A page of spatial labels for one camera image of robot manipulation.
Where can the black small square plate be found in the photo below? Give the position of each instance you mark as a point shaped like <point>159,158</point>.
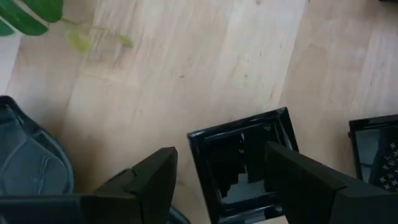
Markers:
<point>363,149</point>
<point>227,155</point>

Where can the green potted plant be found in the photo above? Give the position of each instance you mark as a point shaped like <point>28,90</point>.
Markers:
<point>28,18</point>

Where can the black leaf-shaped plate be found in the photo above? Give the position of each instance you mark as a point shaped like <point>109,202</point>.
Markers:
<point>31,155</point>
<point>180,217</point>

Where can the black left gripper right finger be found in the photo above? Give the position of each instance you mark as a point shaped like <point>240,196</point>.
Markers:
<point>326,202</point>

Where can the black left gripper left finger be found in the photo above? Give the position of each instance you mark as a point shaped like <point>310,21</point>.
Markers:
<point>109,208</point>

